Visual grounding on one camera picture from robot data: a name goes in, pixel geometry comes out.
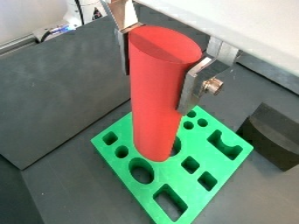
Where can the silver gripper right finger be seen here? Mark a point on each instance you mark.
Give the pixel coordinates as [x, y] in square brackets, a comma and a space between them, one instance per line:
[200, 80]

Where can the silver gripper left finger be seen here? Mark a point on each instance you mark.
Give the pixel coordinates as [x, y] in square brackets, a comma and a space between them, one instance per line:
[124, 14]

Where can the red oval cylinder peg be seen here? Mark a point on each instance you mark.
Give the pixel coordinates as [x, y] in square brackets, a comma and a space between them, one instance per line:
[160, 54]

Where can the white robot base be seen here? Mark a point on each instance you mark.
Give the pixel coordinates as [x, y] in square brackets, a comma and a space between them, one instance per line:
[82, 12]

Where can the black block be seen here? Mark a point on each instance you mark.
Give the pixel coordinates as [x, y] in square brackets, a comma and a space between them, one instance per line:
[272, 132]

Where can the large grey foam mat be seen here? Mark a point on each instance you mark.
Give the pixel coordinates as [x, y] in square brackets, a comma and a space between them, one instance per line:
[57, 87]

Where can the green shape sorting board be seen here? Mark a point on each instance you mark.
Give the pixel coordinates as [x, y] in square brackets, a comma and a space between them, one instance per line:
[174, 188]

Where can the aluminium rail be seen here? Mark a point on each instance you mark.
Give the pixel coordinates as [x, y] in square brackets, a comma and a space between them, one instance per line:
[16, 44]

